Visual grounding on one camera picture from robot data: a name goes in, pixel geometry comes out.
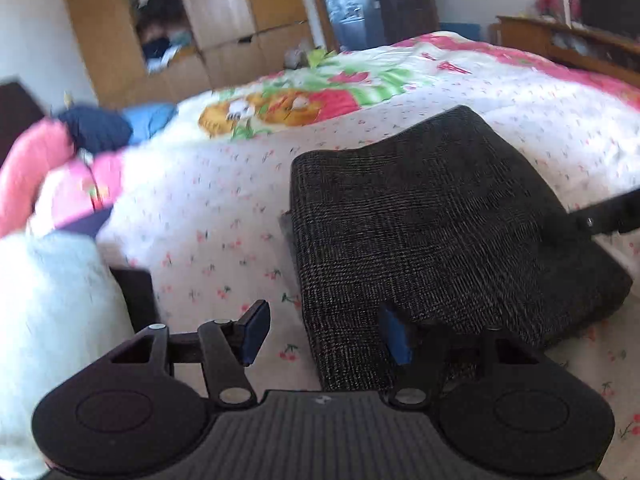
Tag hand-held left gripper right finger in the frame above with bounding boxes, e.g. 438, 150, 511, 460
377, 303, 542, 408

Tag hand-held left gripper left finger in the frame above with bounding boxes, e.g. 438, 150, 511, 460
107, 300, 271, 408

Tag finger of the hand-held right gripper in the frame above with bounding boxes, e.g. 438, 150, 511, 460
574, 193, 640, 237

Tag dark grey tweed pants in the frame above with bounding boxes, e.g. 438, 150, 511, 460
279, 105, 634, 394

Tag cherry printed bed quilt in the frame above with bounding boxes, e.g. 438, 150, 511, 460
94, 30, 640, 466

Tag wooden cabinet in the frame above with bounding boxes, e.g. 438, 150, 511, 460
494, 14, 640, 85

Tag white pillow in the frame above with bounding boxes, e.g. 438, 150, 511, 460
0, 232, 137, 480

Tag black television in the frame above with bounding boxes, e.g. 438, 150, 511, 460
579, 0, 640, 30

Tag light blue cloth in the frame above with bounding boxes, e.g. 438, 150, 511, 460
121, 103, 179, 145

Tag blue foam mat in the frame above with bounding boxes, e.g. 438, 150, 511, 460
439, 22, 480, 37

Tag navy cloth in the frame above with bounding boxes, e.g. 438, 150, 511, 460
56, 105, 135, 155

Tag clear plastic bag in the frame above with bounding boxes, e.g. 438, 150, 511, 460
283, 40, 337, 70

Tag dark wooden door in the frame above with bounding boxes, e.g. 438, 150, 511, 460
369, 0, 442, 48

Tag wooden wardrobe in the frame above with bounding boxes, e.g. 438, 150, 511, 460
59, 0, 333, 92

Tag dark bed headboard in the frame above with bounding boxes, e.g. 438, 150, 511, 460
0, 77, 50, 163

